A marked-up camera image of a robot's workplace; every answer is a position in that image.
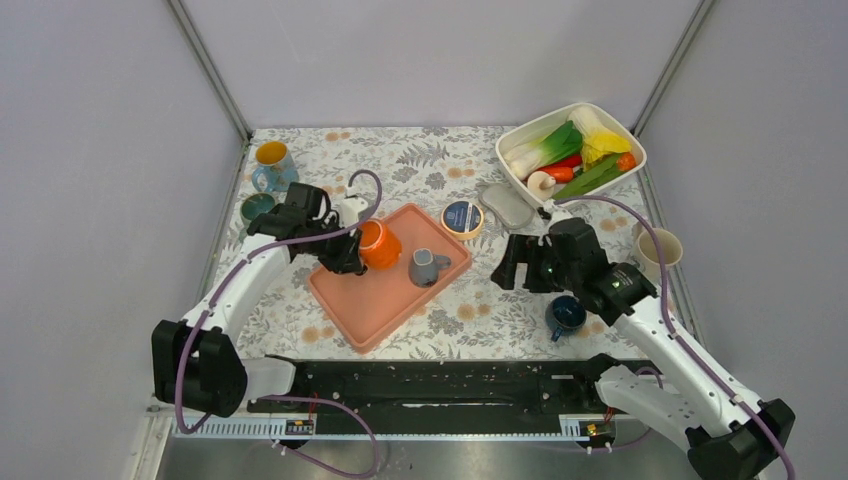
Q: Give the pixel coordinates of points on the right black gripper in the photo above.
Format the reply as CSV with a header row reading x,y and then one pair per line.
x,y
522,248

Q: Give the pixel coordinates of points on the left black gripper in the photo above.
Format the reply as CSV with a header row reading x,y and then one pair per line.
x,y
348,260

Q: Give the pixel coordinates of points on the orange mug black handle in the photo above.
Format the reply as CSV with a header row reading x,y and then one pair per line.
x,y
379,248

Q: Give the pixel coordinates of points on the dark blue small mug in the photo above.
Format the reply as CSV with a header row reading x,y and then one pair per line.
x,y
564,316

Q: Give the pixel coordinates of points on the grey small mug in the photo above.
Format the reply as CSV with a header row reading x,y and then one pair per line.
x,y
425,267

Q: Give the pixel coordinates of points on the teal green round mug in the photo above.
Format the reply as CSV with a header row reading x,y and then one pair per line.
x,y
253,206

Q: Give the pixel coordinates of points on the light blue butterfly mug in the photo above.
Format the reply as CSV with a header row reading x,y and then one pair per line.
x,y
276,170

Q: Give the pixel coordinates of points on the cream floral tall mug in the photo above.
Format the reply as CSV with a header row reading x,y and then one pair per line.
x,y
652,244

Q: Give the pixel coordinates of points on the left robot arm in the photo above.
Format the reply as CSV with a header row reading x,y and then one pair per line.
x,y
195,361

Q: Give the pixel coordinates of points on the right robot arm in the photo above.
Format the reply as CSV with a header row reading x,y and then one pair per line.
x,y
726,430

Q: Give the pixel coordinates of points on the grey oval stone pad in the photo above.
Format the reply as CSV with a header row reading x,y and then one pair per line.
x,y
507,206

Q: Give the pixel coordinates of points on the pink plastic tray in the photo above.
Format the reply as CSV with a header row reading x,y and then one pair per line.
x,y
368,308

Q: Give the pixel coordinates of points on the floral table mat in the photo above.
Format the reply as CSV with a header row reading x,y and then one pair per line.
x,y
472,319

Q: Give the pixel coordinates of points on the toy mushroom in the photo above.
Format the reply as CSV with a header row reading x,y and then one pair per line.
x,y
541,185

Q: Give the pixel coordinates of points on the toy bok choy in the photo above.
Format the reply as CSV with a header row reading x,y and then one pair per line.
x,y
563,142

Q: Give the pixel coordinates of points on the toy red chili pepper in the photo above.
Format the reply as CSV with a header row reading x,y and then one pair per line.
x,y
572,161

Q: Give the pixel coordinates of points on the toy green cucumber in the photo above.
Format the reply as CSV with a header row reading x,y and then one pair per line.
x,y
602,173

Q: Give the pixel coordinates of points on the white rectangular basin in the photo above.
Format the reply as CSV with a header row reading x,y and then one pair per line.
x,y
546,124

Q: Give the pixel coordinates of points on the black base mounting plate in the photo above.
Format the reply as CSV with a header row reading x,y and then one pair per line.
x,y
435,398

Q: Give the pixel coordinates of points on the toy napa cabbage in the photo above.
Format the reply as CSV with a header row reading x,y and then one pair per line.
x,y
598,141

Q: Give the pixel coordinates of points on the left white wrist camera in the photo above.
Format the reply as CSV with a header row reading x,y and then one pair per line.
x,y
353,211

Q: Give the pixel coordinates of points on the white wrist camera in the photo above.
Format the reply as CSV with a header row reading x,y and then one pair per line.
x,y
353,211
551,213

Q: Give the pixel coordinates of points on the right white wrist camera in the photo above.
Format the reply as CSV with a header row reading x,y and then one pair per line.
x,y
551,213

